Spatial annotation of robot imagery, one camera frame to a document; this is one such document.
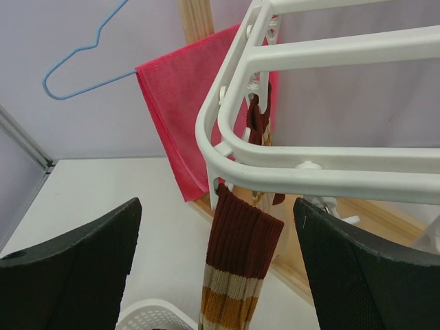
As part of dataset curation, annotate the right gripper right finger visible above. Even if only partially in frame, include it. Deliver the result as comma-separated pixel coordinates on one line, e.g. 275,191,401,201
293,198,439,329

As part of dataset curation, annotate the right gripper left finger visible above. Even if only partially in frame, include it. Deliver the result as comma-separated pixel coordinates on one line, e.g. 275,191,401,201
1,198,142,329

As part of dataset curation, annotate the white clip drying hanger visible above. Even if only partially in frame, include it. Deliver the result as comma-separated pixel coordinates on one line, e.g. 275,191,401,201
195,0,440,255

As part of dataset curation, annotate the white perforated plastic basket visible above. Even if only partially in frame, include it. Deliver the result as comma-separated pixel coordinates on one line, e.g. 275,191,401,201
115,299,198,330

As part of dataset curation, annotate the maroon striped sock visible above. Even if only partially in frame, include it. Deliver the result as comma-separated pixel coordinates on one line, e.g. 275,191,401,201
246,83,272,146
198,184,284,329

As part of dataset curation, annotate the pink cloth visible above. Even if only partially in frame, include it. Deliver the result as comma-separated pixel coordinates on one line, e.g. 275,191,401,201
135,22,281,203

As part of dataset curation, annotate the wooden drying rack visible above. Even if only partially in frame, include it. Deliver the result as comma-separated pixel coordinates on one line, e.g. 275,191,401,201
195,1,427,303

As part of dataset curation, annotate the blue wire hanger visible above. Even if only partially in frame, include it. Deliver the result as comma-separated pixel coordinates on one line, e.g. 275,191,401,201
42,0,138,101

